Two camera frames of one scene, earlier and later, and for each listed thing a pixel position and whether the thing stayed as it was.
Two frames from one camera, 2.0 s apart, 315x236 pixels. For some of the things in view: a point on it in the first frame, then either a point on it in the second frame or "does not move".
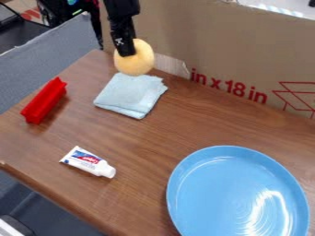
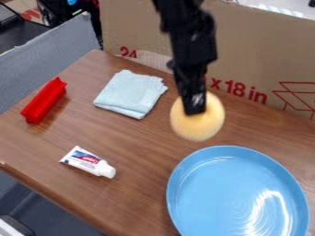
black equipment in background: [57, 11] does not move
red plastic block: [44, 100] does not move
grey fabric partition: [31, 64] does not move
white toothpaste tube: [88, 161] does not move
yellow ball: [135, 64] → [199, 126]
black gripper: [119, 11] → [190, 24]
